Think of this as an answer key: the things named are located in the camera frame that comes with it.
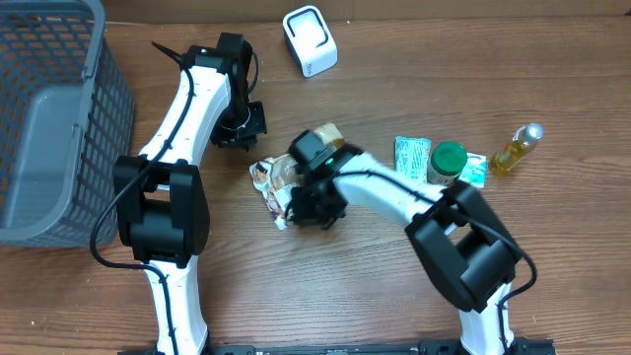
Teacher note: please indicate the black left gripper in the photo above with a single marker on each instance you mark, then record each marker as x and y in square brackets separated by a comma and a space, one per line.
[245, 136]

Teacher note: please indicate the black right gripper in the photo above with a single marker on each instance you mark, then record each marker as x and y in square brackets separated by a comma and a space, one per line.
[309, 216]

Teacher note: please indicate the brown nut snack bag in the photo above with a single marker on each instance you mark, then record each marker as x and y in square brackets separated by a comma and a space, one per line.
[278, 182]

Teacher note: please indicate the teal wet wipes pack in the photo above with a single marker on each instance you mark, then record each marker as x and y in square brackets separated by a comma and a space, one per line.
[412, 157]

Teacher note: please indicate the green lid white jar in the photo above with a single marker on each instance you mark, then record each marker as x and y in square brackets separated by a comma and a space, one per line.
[446, 163]

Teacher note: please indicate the small teal tissue pack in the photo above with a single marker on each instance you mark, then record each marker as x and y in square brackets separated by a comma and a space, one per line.
[475, 170]

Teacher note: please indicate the yellow dish soap bottle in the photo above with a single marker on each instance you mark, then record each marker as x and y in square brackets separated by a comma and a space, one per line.
[524, 140]

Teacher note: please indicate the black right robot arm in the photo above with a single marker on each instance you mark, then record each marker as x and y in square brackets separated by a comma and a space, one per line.
[468, 254]

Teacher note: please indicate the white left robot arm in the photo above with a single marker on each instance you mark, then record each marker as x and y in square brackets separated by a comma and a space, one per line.
[161, 208]

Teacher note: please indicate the white barcode scanner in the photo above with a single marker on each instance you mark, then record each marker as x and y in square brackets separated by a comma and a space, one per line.
[310, 40]

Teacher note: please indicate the grey plastic mesh basket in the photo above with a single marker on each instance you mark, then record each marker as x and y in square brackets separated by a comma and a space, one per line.
[67, 114]

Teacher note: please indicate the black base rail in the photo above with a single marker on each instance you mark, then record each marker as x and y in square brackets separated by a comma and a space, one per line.
[521, 346]

